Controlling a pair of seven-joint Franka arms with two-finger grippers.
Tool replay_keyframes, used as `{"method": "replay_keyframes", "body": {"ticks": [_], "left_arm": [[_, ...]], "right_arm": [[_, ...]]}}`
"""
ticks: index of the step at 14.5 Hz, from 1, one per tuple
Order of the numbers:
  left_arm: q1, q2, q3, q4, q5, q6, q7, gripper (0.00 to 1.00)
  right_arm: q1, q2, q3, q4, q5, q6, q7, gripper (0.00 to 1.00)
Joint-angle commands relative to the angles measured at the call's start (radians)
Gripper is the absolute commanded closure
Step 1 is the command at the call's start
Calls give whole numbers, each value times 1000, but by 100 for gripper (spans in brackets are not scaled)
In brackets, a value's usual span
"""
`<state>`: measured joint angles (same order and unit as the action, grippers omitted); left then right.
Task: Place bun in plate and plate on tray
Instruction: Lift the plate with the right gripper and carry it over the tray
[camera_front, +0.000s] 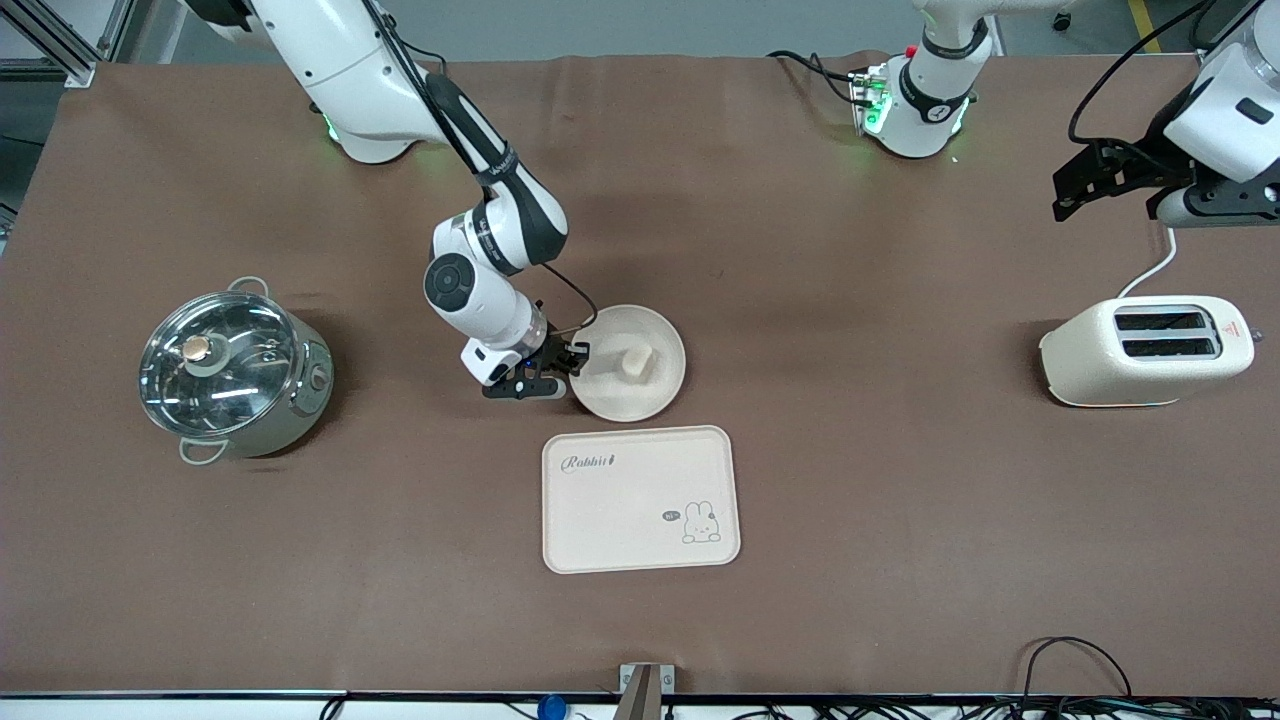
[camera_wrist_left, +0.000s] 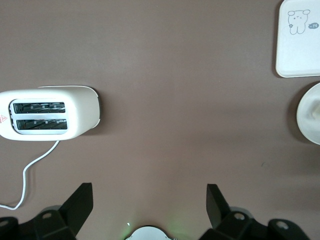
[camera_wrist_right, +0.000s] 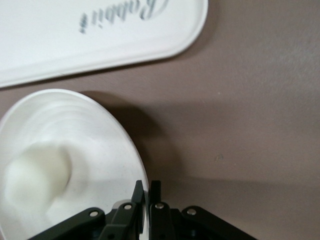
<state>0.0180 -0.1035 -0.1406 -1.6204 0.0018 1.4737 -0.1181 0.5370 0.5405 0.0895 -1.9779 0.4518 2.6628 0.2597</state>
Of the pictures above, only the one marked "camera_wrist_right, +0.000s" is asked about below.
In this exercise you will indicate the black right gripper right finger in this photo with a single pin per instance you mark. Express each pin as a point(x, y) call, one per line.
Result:
point(162, 222)

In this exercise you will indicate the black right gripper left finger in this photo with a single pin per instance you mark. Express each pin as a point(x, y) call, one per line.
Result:
point(120, 222)

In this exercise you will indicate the round cream plate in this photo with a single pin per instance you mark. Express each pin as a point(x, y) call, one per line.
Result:
point(100, 140)

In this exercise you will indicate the small pale bun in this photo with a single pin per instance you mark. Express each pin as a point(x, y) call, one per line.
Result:
point(35, 175)

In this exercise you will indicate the cream rabbit print tray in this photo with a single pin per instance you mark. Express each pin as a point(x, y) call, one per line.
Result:
point(75, 55)

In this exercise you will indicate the brown table mat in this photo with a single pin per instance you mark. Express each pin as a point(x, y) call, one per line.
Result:
point(237, 112)

